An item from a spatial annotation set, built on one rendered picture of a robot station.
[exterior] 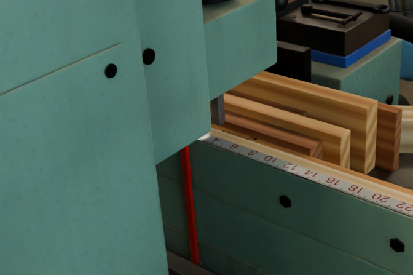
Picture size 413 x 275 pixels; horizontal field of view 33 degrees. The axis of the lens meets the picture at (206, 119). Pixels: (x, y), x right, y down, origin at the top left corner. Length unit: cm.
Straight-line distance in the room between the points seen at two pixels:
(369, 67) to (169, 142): 32
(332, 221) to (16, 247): 27
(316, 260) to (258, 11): 22
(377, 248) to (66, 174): 26
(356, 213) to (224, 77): 16
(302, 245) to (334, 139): 10
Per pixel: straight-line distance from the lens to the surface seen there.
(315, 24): 74
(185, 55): 49
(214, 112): 65
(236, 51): 59
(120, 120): 40
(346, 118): 65
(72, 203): 39
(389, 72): 81
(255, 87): 70
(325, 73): 73
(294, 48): 70
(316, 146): 62
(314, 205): 56
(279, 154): 60
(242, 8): 59
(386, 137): 66
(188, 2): 48
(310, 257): 60
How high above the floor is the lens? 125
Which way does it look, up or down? 27 degrees down
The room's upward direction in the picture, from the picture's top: 5 degrees counter-clockwise
